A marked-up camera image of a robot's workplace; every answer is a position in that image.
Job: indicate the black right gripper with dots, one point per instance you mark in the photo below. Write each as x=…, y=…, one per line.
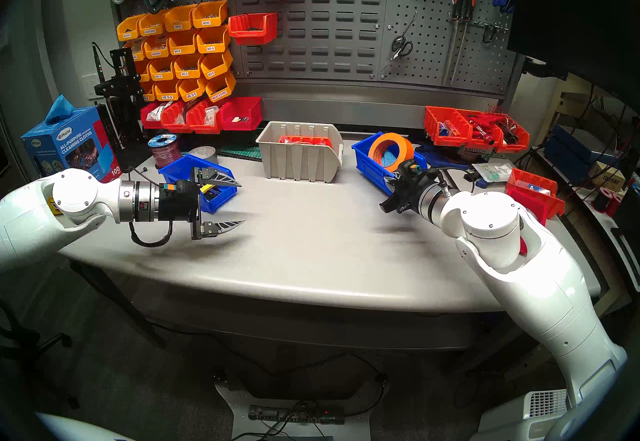
x=410, y=190

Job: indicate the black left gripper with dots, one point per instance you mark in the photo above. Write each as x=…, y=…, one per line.
x=177, y=200

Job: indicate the blue plastic storage bin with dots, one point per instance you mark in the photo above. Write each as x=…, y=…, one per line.
x=370, y=165
x=177, y=170

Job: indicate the orange masking tape roll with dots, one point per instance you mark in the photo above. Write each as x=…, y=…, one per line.
x=407, y=152

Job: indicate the large beige storage bin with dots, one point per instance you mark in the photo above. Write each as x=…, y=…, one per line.
x=295, y=165

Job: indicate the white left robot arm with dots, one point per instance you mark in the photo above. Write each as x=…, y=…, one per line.
x=30, y=217

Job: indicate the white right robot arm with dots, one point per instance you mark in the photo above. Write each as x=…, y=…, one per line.
x=540, y=285

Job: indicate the red tool white lettering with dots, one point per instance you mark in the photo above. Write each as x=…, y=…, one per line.
x=482, y=127

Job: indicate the black metal rod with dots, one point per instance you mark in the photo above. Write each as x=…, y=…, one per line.
x=235, y=155

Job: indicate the green cutting mat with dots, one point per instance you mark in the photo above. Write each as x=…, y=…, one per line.
x=240, y=151

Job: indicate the blue bench vise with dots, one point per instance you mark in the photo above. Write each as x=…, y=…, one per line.
x=450, y=160

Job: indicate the small black block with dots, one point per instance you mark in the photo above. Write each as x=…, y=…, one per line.
x=471, y=176

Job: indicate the orange-red plastic bin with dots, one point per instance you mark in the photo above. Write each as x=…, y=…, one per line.
x=520, y=137
x=305, y=141
x=435, y=120
x=550, y=205

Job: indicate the red parts bin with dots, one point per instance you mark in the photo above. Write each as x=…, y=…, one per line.
x=202, y=119
x=150, y=116
x=242, y=114
x=175, y=117

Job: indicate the clear bag green label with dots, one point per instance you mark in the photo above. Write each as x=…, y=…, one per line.
x=492, y=172

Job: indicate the yellow labelled parts bin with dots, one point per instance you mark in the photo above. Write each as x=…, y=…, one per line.
x=182, y=43
x=220, y=87
x=212, y=40
x=151, y=25
x=216, y=65
x=166, y=90
x=128, y=29
x=156, y=46
x=136, y=49
x=210, y=15
x=161, y=69
x=191, y=89
x=148, y=91
x=178, y=20
x=143, y=71
x=187, y=66

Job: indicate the black metal stand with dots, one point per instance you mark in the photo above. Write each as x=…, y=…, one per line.
x=120, y=110

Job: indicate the large grey pegboard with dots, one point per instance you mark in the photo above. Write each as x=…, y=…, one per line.
x=430, y=60

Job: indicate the small white blue box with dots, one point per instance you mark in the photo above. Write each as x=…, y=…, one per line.
x=535, y=187

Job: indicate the blue cleaning cloths box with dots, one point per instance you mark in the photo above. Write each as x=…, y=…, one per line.
x=75, y=145

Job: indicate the orange-red hanging bin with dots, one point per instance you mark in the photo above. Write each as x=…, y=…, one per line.
x=253, y=27

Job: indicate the dark blue case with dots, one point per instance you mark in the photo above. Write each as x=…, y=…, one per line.
x=570, y=145

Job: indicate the blue cloth in dispenser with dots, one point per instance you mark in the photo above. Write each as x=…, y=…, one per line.
x=60, y=107

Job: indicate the small cardboard box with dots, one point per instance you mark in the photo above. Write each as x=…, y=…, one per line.
x=610, y=177

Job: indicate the black office chair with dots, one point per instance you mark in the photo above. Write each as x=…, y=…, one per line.
x=50, y=342

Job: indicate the red thread spool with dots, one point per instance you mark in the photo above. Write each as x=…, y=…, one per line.
x=612, y=200

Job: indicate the black power strip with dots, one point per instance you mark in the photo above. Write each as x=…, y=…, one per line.
x=280, y=413

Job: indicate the black monitor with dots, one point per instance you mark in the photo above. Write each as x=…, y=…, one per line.
x=575, y=10

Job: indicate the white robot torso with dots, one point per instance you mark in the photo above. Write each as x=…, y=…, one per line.
x=75, y=430

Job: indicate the grey duct tape roll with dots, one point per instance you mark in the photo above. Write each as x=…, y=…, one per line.
x=202, y=152

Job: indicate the white wall switch plate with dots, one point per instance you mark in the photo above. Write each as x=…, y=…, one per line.
x=89, y=87

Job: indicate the grey louvred wall panel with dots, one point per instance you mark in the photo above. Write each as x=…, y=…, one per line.
x=325, y=20

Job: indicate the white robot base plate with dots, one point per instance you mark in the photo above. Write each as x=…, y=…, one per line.
x=235, y=405

